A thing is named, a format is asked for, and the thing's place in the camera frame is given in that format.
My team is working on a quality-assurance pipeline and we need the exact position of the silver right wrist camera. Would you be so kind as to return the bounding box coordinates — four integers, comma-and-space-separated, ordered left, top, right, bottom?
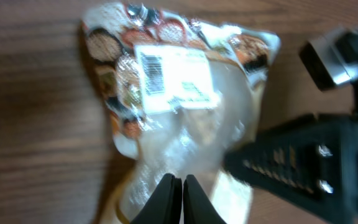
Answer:
299, 27, 358, 91

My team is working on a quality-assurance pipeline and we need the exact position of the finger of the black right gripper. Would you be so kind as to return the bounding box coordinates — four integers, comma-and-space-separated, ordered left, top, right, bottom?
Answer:
223, 117, 357, 223

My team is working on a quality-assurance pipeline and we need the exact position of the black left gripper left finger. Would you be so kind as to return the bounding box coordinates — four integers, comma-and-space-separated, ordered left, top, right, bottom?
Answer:
130, 174, 182, 224

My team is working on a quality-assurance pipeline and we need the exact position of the beige paper pouch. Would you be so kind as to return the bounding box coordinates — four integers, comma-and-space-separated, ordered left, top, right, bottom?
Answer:
82, 2, 281, 223

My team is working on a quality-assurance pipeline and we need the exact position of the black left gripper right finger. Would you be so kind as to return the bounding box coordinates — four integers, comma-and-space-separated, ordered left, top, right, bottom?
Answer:
183, 175, 226, 224

